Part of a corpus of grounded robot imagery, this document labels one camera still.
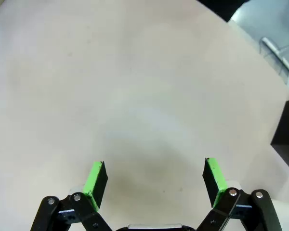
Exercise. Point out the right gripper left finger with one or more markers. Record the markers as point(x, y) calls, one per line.
point(93, 180)

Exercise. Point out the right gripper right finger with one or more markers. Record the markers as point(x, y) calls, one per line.
point(218, 178)

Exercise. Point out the black square cup box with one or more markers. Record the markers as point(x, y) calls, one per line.
point(286, 120)

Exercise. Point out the white side table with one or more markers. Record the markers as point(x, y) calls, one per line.
point(278, 51)

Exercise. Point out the person's black trousers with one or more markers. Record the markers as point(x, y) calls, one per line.
point(219, 7)

